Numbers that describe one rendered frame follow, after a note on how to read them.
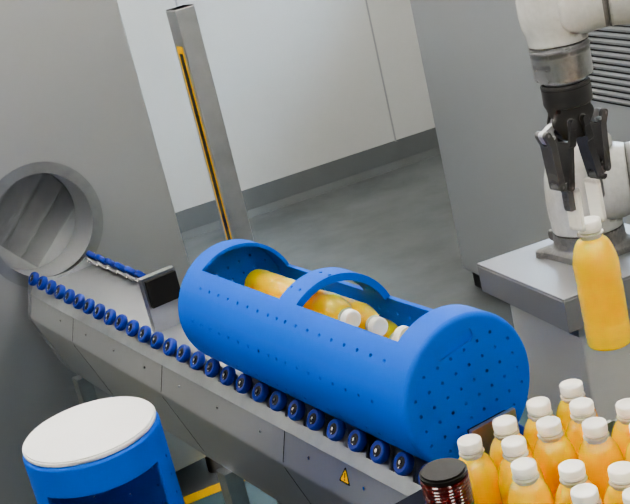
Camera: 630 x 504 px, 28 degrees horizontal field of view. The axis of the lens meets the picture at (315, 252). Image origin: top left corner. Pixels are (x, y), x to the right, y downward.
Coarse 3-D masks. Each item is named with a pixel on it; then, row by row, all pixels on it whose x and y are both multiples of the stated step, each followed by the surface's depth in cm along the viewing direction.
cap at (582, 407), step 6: (570, 402) 203; (576, 402) 202; (582, 402) 202; (588, 402) 201; (570, 408) 202; (576, 408) 200; (582, 408) 200; (588, 408) 200; (576, 414) 201; (582, 414) 200; (588, 414) 200
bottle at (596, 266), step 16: (592, 240) 196; (608, 240) 196; (576, 256) 197; (592, 256) 195; (608, 256) 195; (576, 272) 198; (592, 272) 195; (608, 272) 195; (592, 288) 196; (608, 288) 196; (592, 304) 197; (608, 304) 197; (624, 304) 198; (592, 320) 198; (608, 320) 197; (624, 320) 198; (592, 336) 200; (608, 336) 198; (624, 336) 199
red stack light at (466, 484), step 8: (464, 480) 160; (424, 488) 161; (432, 488) 160; (440, 488) 160; (448, 488) 159; (456, 488) 160; (464, 488) 160; (424, 496) 162; (432, 496) 160; (440, 496) 160; (448, 496) 160; (456, 496) 160; (464, 496) 160; (472, 496) 162
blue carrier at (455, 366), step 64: (256, 256) 292; (192, 320) 279; (256, 320) 254; (320, 320) 237; (448, 320) 215; (320, 384) 235; (384, 384) 216; (448, 384) 216; (512, 384) 224; (448, 448) 218
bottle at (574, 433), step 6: (570, 414) 203; (594, 414) 201; (570, 420) 204; (576, 420) 201; (582, 420) 201; (570, 426) 202; (576, 426) 201; (570, 432) 202; (576, 432) 201; (582, 432) 201; (570, 438) 202; (576, 438) 201; (582, 438) 201; (576, 444) 201; (576, 450) 202
